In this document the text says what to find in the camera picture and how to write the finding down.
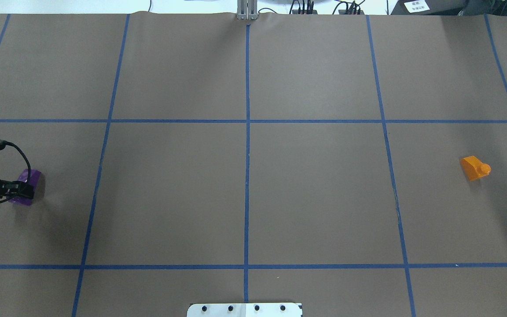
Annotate purple trapezoid block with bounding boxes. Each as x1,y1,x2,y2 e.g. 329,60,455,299
9,169,42,206

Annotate orange trapezoid block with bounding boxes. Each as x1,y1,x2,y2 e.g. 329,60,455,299
459,156,492,182

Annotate black box with label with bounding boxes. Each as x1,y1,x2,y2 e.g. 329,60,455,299
390,0,468,16

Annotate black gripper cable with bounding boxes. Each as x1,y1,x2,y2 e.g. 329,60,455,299
0,140,32,206

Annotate grey aluminium camera post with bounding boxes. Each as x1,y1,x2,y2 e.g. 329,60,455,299
237,0,259,20

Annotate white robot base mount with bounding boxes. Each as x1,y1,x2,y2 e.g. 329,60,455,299
187,302,303,317

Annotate black cables behind table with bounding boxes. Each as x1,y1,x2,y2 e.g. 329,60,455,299
290,0,366,15

